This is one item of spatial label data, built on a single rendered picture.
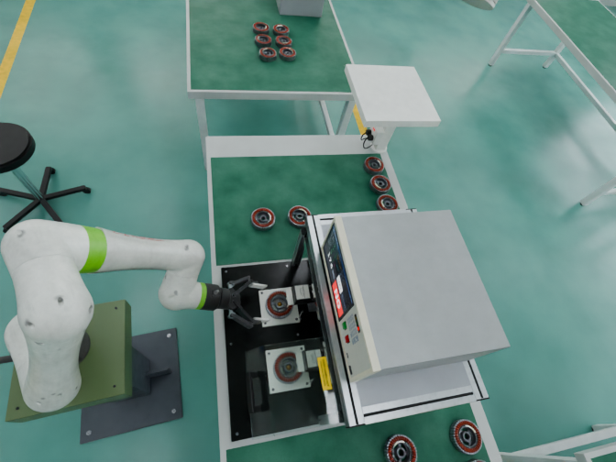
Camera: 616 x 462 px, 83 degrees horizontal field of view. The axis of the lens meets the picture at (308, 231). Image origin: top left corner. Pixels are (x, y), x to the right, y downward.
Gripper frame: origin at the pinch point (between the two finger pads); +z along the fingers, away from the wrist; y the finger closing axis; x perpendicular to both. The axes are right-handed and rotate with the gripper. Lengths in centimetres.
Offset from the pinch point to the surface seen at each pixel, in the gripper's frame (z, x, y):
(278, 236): 12.2, 2.4, 34.2
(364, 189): 54, -22, 60
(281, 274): 10.8, 0.9, 14.1
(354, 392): 4, -35, -37
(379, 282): -1, -56, -13
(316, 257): 0.1, -32.7, 5.4
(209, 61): -15, 18, 159
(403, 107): 36, -64, 70
